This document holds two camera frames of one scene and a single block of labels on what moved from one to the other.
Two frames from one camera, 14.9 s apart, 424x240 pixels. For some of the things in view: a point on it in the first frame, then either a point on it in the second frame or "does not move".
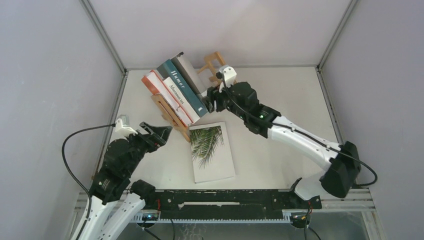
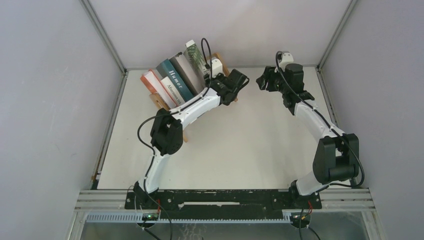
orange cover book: (152, 81) does not move
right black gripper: (215, 94) → (271, 72)
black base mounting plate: (228, 204) does not move
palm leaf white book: (211, 157) → (192, 52)
